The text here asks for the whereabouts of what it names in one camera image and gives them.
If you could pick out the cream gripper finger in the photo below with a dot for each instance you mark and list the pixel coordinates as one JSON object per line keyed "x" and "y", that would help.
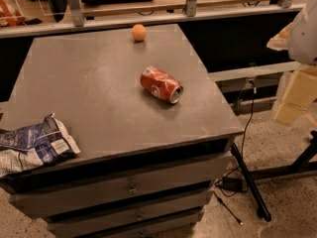
{"x": 295, "y": 93}
{"x": 279, "y": 42}

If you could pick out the crushed red coke can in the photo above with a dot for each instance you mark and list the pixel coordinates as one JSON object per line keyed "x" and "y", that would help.
{"x": 161, "y": 85}

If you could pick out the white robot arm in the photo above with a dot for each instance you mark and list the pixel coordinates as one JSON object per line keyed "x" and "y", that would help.
{"x": 303, "y": 35}

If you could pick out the black metal stand leg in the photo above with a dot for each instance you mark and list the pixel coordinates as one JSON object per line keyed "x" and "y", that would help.
{"x": 303, "y": 164}

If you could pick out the black power adapter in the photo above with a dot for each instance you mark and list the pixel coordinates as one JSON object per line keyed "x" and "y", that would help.
{"x": 233, "y": 184}

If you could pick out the orange fruit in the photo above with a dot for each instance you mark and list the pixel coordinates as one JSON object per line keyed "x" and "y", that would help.
{"x": 139, "y": 33}

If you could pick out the grey drawer cabinet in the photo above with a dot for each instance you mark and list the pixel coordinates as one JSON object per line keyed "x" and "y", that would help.
{"x": 171, "y": 153}

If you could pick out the top drawer knob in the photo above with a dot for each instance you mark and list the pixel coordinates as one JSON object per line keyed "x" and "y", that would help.
{"x": 132, "y": 190}

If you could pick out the drawer knob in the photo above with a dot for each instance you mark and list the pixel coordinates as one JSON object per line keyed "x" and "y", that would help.
{"x": 139, "y": 217}
{"x": 132, "y": 190}

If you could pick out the middle drawer knob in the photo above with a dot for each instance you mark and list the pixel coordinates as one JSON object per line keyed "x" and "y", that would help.
{"x": 139, "y": 217}

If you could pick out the grey metal railing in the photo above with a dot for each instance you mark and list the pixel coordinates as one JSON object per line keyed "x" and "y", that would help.
{"x": 81, "y": 17}

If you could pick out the orange object behind railing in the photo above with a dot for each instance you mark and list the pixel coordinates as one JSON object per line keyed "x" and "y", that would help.
{"x": 10, "y": 16}

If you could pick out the blue white chip bag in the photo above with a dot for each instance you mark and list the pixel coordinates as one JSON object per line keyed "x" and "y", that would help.
{"x": 31, "y": 147}

